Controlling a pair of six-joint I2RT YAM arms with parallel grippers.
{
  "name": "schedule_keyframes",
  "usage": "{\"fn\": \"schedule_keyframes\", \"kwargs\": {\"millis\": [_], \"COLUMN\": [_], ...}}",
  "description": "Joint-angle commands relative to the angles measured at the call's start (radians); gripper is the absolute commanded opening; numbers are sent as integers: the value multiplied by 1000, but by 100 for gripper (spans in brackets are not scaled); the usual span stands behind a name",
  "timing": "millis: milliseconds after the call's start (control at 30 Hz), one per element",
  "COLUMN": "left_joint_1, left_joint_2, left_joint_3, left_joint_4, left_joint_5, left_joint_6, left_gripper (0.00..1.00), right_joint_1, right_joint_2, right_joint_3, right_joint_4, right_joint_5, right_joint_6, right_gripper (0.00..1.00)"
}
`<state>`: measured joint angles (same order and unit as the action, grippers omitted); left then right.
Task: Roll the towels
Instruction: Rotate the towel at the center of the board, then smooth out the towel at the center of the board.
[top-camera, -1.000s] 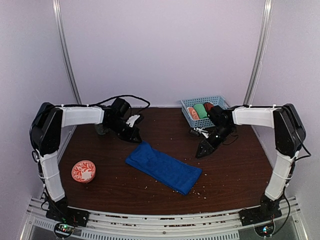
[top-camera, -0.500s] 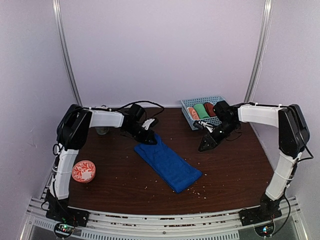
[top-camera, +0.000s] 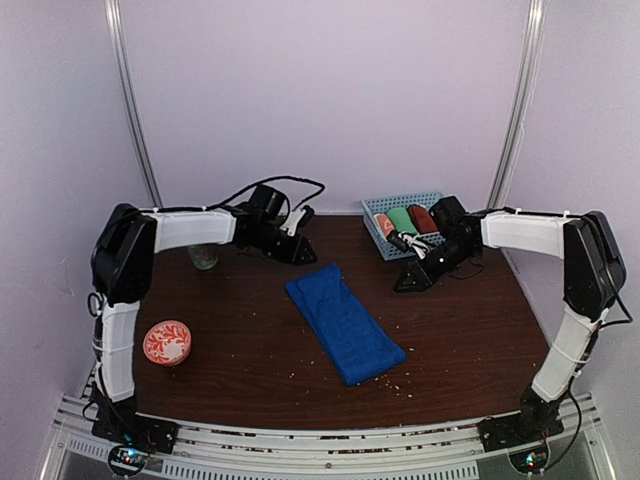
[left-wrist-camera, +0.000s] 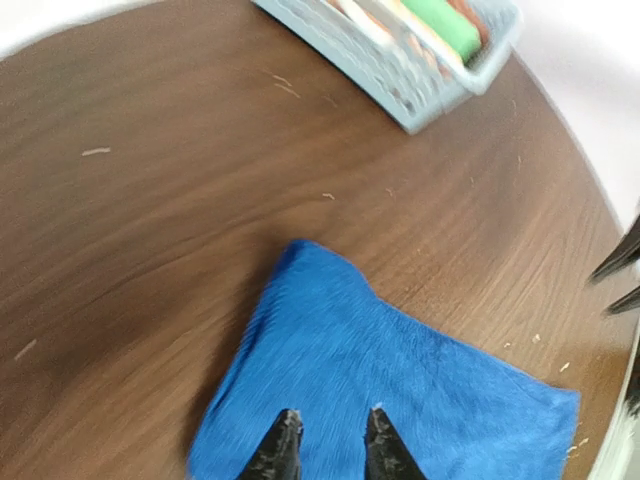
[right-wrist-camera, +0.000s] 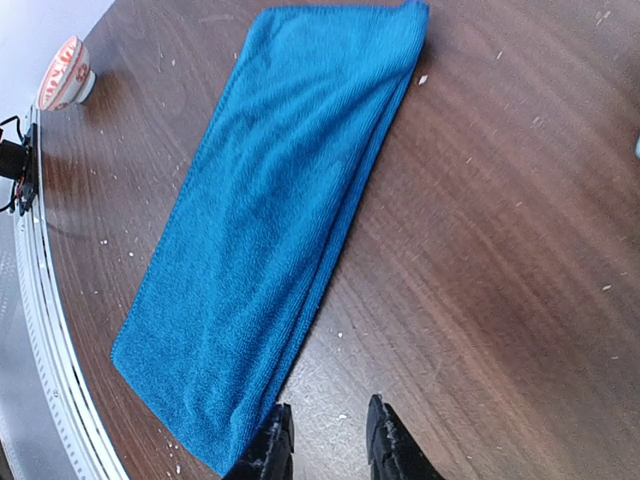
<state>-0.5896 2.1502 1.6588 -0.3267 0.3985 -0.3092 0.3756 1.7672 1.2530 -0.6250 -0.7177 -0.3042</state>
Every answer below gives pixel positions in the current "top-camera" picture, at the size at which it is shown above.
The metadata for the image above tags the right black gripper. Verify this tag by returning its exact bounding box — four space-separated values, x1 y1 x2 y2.
393 237 479 293

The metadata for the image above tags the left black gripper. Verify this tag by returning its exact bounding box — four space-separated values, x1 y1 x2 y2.
248 221 317 266

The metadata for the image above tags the brown towel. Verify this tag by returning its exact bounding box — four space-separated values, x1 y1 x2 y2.
407 204 438 234

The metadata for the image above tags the light blue plastic basket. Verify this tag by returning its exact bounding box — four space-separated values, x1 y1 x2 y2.
361 191 444 261

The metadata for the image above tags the blue towel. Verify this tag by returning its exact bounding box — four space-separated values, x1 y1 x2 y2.
285 264 407 387

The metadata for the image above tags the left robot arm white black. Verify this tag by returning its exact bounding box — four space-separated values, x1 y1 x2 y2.
91 202 317 404

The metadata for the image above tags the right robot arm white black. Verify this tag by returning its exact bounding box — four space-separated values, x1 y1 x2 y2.
394 197 627 442

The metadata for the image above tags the green rolled towel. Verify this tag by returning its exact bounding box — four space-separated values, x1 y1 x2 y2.
386 207 419 235

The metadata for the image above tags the orange white rolled towel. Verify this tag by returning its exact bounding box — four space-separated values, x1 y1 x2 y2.
374 213 399 241

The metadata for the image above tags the white patterned mug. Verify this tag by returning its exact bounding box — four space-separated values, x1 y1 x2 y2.
186 244 219 271

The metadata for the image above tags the orange patterned bowl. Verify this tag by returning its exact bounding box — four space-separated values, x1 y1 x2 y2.
143 320 192 367

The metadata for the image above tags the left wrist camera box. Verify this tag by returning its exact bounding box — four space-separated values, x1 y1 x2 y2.
247 184 289 221

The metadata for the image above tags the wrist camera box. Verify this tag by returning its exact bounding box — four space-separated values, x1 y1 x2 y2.
247 184 289 221
429 196 467 237

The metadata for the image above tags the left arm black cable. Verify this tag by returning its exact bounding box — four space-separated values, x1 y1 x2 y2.
159 174 327 214

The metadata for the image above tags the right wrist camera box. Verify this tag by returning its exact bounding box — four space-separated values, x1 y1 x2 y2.
429 196 467 237

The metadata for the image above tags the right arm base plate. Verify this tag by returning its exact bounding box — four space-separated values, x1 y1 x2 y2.
477 413 564 452

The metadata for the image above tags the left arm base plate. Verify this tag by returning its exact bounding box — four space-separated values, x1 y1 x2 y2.
91 408 179 454

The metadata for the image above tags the right aluminium frame post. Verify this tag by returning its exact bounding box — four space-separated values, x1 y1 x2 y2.
487 0 547 209

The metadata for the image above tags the aluminium frame post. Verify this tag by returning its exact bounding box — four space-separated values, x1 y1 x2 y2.
487 0 547 209
104 0 163 207

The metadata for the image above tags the left aluminium frame post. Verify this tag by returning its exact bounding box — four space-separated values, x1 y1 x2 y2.
104 0 163 207

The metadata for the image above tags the front aluminium rail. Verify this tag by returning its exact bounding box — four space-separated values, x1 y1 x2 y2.
39 394 616 480

